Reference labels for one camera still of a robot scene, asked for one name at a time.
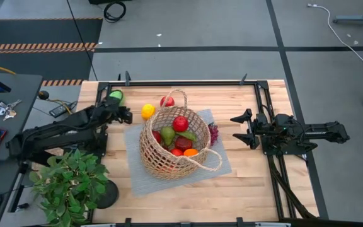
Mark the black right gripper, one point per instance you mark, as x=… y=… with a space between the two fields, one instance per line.
x=260 y=129

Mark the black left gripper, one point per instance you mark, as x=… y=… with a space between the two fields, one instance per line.
x=120 y=112

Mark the green apple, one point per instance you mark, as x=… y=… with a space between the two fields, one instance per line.
x=117 y=95

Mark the yellow lemon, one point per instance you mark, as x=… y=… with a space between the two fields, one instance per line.
x=147 y=111

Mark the red apple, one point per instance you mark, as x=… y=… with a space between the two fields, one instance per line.
x=168 y=102
x=180 y=124
x=157 y=137

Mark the green chili pepper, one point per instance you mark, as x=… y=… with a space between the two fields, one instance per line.
x=188 y=136

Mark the orange fruit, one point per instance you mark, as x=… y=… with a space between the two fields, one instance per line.
x=190 y=153

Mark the green pear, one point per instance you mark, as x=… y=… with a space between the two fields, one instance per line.
x=168 y=135

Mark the red bell pepper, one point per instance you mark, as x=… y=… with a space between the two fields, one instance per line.
x=183 y=143

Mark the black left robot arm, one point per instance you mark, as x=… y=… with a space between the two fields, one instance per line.
x=58 y=129

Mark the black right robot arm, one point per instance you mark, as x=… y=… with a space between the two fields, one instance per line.
x=323 y=130

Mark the black table clamp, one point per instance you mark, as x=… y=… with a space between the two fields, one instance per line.
x=128 y=222
x=239 y=222
x=128 y=78
x=244 y=79

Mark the purple grape bunch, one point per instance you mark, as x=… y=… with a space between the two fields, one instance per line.
x=213 y=134

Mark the black power adapter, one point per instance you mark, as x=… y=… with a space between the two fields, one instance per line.
x=60 y=110

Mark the black round knob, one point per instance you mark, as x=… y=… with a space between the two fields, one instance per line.
x=43 y=95

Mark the black office desk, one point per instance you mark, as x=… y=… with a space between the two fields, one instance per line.
x=24 y=94

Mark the grey woven placemat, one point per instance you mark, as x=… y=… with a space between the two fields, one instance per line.
x=150 y=186

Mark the green potted plant black pot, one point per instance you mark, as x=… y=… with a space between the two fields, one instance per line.
x=71 y=186

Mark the black orange-striped floor mat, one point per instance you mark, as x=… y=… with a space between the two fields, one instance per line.
x=43 y=31

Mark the silver key bunch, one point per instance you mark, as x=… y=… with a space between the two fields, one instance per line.
x=10 y=110

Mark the grey table foot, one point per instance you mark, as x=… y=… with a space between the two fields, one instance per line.
x=354 y=20

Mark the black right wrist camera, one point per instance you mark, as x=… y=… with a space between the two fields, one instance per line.
x=283 y=121

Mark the black aluminium rig frame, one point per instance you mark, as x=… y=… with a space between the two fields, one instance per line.
x=184 y=83

